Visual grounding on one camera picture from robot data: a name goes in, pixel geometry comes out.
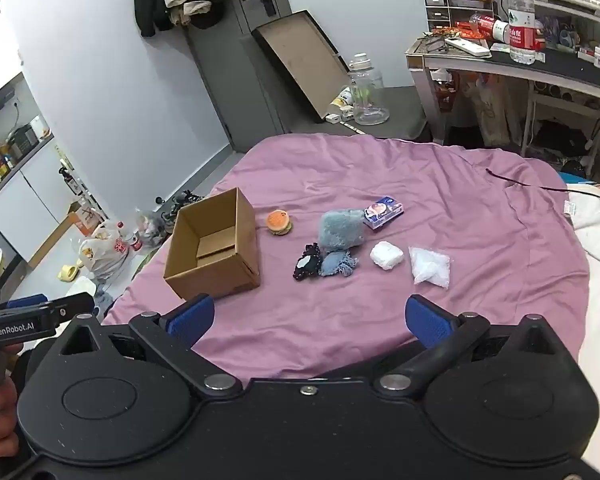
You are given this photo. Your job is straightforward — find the brown cardboard box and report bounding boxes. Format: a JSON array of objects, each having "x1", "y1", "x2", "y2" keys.
[{"x1": 163, "y1": 187, "x2": 261, "y2": 301}]

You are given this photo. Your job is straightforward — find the brown board with black frame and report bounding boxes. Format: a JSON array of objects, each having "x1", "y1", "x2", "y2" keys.
[{"x1": 251, "y1": 9, "x2": 351, "y2": 122}]

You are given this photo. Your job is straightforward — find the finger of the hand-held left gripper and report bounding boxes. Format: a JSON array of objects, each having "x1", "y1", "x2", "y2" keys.
[
  {"x1": 7, "y1": 293, "x2": 49, "y2": 309},
  {"x1": 46, "y1": 292, "x2": 97, "y2": 324}
]

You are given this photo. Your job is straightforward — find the person's left hand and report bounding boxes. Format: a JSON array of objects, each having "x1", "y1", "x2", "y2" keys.
[{"x1": 0, "y1": 375, "x2": 20, "y2": 458}]

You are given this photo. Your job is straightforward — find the beige hanging bag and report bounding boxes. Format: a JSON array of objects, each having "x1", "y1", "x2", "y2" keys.
[{"x1": 467, "y1": 75, "x2": 523, "y2": 148}]

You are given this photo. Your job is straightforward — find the white cloth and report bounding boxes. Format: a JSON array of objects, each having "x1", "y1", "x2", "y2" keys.
[{"x1": 369, "y1": 241, "x2": 405, "y2": 272}]

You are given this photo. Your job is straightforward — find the blue tissue pack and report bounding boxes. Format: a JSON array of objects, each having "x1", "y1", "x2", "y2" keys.
[{"x1": 363, "y1": 197, "x2": 405, "y2": 231}]

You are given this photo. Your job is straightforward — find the white floor cabinet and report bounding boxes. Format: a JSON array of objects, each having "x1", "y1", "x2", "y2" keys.
[{"x1": 0, "y1": 130, "x2": 90, "y2": 267}]

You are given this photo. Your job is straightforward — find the grey-blue fluffy towel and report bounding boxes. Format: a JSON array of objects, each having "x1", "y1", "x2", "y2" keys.
[{"x1": 319, "y1": 208, "x2": 367, "y2": 253}]

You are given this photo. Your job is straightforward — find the purple bed blanket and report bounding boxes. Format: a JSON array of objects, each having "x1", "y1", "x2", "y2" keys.
[{"x1": 101, "y1": 132, "x2": 590, "y2": 381}]

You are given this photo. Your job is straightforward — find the white remote control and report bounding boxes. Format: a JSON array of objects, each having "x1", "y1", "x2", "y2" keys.
[{"x1": 444, "y1": 35, "x2": 493, "y2": 59}]

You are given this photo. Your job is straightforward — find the grey desk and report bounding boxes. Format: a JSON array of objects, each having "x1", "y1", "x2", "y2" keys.
[{"x1": 405, "y1": 35, "x2": 600, "y2": 158}]

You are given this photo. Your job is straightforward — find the grey desktop drawer organizer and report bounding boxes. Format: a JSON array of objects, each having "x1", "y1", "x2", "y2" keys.
[{"x1": 421, "y1": 0, "x2": 496, "y2": 34}]

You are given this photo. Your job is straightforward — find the large clear plastic jar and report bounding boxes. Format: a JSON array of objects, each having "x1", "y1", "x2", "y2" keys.
[{"x1": 347, "y1": 53, "x2": 391, "y2": 126}]

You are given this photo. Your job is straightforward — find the white red printed plastic bag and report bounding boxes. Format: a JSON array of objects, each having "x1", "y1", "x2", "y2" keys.
[{"x1": 76, "y1": 220, "x2": 133, "y2": 283}]

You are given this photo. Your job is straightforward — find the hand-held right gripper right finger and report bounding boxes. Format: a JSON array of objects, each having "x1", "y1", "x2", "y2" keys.
[{"x1": 374, "y1": 294, "x2": 566, "y2": 397}]

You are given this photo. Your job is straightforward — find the clear water bottle red label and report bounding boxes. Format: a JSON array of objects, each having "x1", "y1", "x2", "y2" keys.
[{"x1": 508, "y1": 0, "x2": 537, "y2": 65}]

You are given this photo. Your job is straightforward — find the black patterned sock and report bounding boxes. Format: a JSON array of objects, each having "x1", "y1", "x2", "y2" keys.
[{"x1": 293, "y1": 243, "x2": 323, "y2": 282}]

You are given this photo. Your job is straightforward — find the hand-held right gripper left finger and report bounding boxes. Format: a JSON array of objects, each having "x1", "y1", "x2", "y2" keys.
[{"x1": 55, "y1": 294, "x2": 243, "y2": 397}]

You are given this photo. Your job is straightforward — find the clear plastic bag of items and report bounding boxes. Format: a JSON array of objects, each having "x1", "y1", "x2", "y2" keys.
[{"x1": 134, "y1": 207, "x2": 173, "y2": 250}]

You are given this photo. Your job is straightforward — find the blue knitted cloth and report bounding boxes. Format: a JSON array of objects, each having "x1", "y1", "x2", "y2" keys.
[{"x1": 318, "y1": 250, "x2": 359, "y2": 279}]

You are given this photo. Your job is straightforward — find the white yellow bottle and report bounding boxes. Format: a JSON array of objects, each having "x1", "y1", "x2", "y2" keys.
[{"x1": 329, "y1": 86, "x2": 355, "y2": 111}]

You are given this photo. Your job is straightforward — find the hamburger plush toy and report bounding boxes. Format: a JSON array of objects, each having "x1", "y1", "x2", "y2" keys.
[{"x1": 266, "y1": 209, "x2": 293, "y2": 236}]

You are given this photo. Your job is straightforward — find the lying red label bottle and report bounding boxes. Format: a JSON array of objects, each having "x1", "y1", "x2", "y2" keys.
[{"x1": 469, "y1": 12, "x2": 511, "y2": 44}]

